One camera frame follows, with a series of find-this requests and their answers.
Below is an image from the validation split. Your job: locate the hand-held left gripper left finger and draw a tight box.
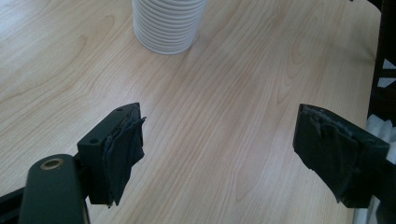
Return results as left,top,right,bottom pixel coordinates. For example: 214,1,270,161
77,102,148,208

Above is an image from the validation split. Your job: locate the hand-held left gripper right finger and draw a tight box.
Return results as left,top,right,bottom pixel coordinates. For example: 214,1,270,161
292,103,390,209

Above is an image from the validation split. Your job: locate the stack of white paper cups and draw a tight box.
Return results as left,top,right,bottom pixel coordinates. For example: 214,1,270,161
132,0,208,56

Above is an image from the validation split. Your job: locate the black upright metal stand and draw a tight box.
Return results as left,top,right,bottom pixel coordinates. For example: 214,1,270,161
367,0,396,125

